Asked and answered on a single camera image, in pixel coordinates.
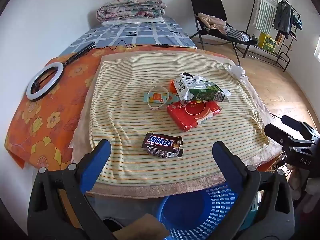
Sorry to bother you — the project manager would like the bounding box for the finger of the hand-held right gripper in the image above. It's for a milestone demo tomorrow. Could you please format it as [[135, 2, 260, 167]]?
[[264, 123, 292, 145], [281, 115, 307, 130]]

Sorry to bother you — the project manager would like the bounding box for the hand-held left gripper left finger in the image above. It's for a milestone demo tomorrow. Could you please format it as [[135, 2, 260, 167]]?
[[27, 139, 118, 240]]

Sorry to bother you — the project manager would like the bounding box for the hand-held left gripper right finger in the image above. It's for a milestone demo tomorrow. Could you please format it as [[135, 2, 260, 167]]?
[[212, 141, 295, 240]]

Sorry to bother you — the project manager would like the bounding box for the red medicine box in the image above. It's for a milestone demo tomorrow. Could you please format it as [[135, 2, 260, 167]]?
[[167, 101, 222, 132]]

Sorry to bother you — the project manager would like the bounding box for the brown chocolate bar wrapper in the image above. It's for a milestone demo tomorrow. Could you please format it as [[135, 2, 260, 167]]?
[[142, 132, 184, 159]]

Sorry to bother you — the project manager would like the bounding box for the green milk carton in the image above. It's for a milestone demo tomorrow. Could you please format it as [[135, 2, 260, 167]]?
[[174, 72, 230, 103]]

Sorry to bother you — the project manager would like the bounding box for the blue plastic basket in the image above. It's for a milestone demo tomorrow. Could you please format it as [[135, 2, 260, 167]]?
[[159, 184, 253, 240]]

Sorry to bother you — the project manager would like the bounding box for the white tissue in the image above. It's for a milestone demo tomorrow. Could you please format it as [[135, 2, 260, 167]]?
[[229, 64, 248, 83]]

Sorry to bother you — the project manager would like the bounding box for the white silicone wristband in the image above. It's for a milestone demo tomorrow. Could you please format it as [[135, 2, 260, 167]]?
[[147, 86, 173, 110]]

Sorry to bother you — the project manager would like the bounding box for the person's right hand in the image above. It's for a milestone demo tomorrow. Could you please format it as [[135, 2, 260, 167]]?
[[286, 164, 320, 205]]

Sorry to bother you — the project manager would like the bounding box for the striped towel blanket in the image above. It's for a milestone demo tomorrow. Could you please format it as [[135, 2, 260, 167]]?
[[71, 51, 283, 199]]

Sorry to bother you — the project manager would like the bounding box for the black clothes rack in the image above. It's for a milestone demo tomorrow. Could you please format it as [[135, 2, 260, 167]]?
[[246, 0, 304, 72]]

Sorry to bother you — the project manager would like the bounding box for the orange floral blanket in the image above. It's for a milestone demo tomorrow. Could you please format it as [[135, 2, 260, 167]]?
[[5, 45, 225, 170]]

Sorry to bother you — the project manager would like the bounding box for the teal printed cream tube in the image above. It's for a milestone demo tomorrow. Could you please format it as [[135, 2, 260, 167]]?
[[144, 92, 184, 107]]

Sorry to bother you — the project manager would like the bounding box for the yellow crate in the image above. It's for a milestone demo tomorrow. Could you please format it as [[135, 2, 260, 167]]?
[[257, 32, 277, 53]]

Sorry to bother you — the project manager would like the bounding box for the teal hanging garment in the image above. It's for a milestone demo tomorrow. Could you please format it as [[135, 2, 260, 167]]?
[[291, 14, 303, 30]]

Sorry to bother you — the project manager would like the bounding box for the striped garment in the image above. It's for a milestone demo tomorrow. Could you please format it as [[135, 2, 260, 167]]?
[[224, 26, 250, 42]]

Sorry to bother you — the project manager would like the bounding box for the dark hanging jacket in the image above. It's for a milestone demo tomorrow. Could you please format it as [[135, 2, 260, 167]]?
[[273, 0, 293, 38]]

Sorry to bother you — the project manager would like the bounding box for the green striped hanging towel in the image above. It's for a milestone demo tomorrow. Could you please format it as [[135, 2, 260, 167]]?
[[252, 0, 279, 32]]

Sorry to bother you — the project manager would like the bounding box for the beige garment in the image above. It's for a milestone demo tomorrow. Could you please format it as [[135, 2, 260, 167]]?
[[197, 12, 227, 30]]

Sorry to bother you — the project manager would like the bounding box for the blue checked bed sheet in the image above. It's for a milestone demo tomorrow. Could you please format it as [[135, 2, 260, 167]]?
[[57, 17, 198, 55]]

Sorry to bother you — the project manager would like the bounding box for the white pillow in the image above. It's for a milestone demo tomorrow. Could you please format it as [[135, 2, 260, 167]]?
[[101, 16, 165, 27]]

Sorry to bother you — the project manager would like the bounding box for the black folding chair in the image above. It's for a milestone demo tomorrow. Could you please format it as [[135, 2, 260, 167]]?
[[189, 0, 258, 65]]

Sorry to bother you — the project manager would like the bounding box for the folded floral quilt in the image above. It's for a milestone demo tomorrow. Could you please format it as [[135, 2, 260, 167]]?
[[97, 0, 167, 22]]

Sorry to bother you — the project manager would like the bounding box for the white ring light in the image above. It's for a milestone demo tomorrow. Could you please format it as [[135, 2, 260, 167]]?
[[26, 42, 97, 102]]

